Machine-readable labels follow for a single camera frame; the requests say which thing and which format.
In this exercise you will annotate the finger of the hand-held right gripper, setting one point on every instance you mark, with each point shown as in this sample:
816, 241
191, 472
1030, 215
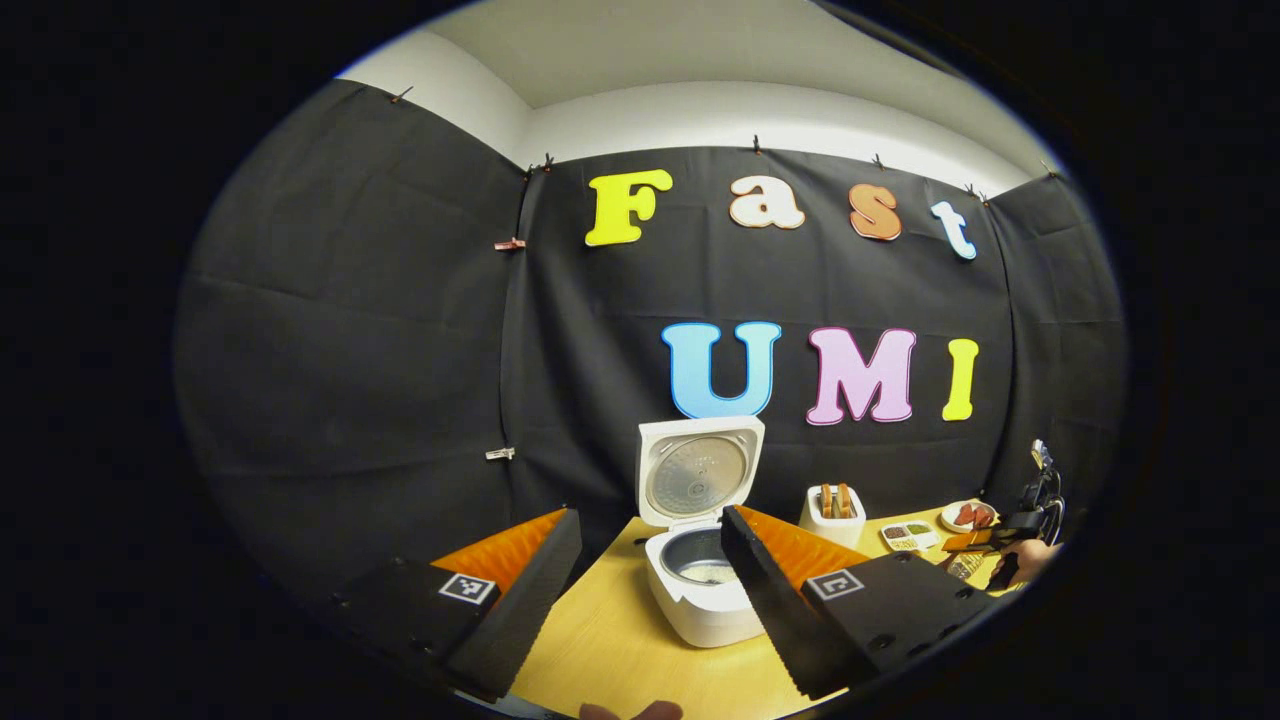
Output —
985, 538

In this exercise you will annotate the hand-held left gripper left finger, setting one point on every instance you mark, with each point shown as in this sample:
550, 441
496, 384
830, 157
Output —
530, 605

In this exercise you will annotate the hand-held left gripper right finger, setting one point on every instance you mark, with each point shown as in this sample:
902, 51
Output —
765, 600

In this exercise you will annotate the white rice grains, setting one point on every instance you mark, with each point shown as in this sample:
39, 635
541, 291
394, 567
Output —
708, 573

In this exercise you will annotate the white rice cooker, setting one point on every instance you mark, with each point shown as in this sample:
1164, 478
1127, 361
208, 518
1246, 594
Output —
695, 480

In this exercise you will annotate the red meat slice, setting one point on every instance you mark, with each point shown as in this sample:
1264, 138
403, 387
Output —
983, 516
965, 515

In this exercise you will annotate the round white plate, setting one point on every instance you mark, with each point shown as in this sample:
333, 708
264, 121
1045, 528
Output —
950, 520

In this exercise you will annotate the white divided bean dish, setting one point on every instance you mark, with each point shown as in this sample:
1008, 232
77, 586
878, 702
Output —
905, 536

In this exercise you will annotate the white toaster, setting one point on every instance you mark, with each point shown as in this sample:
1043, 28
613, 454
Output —
830, 528

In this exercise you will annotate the toasted bread slice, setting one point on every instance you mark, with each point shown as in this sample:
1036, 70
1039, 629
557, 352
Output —
845, 500
827, 500

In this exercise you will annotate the white cloth clip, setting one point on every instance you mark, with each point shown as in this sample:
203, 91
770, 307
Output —
499, 454

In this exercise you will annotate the black backdrop cloth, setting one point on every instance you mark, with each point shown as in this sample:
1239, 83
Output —
350, 350

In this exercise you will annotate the copper cloth clip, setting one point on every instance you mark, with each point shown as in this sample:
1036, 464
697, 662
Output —
509, 244

